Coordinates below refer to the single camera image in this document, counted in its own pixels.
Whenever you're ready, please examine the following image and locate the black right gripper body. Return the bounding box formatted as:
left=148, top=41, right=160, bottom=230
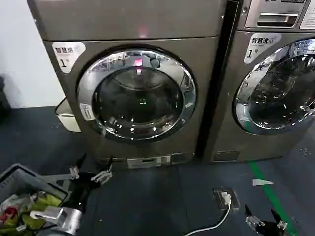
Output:
left=255, top=221, right=284, bottom=236

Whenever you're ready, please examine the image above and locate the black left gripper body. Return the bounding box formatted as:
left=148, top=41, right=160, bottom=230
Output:
left=62, top=173, right=100, bottom=212

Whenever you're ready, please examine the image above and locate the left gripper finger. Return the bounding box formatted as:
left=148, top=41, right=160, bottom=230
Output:
left=69, top=153, right=87, bottom=180
left=91, top=155, right=114, bottom=184

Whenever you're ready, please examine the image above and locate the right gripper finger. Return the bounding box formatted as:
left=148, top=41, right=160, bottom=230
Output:
left=245, top=204, right=265, bottom=228
left=271, top=209, right=288, bottom=231

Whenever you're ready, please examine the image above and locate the grey floor socket box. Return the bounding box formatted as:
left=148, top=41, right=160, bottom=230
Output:
left=212, top=187, right=241, bottom=211

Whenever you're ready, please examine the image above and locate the green floor tape line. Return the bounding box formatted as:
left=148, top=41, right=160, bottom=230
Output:
left=247, top=160, right=300, bottom=236

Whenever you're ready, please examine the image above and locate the white plug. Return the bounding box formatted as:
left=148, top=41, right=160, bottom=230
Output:
left=220, top=191, right=232, bottom=205

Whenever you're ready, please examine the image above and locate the white tape scrap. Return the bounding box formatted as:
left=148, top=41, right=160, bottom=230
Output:
left=252, top=178, right=275, bottom=186

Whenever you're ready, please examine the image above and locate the grey laundry basket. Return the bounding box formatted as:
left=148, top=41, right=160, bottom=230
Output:
left=0, top=163, right=70, bottom=236

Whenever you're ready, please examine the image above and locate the white box beside dryer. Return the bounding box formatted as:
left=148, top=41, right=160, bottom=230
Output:
left=54, top=97, right=82, bottom=134

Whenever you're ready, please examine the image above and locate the small white door sticker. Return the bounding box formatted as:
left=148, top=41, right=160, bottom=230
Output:
left=79, top=103, right=95, bottom=122

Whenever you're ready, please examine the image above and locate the red cloth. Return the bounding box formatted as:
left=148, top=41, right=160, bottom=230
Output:
left=0, top=206, right=16, bottom=222

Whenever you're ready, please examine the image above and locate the grey dryer with coin panel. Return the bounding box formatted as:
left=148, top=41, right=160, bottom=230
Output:
left=203, top=0, right=315, bottom=164

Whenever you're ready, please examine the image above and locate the round glass door, pink glint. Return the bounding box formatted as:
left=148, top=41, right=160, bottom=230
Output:
left=76, top=44, right=199, bottom=145

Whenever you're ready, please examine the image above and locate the white number sticker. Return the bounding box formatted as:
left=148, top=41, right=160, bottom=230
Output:
left=52, top=41, right=87, bottom=74
left=243, top=32, right=283, bottom=65

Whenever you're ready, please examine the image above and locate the round glass dryer door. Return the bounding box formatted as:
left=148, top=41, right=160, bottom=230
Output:
left=232, top=38, right=315, bottom=136

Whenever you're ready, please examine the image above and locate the grey dryer with plain top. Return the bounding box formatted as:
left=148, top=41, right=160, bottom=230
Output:
left=26, top=0, right=234, bottom=171

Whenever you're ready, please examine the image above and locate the silver coin panel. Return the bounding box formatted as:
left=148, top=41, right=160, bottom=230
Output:
left=244, top=0, right=306, bottom=29

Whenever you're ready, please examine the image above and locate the white cable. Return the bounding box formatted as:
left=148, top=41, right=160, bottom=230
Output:
left=180, top=202, right=233, bottom=236

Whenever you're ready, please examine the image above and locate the dark object at wall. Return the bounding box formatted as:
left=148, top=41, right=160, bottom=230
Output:
left=0, top=75, right=11, bottom=119

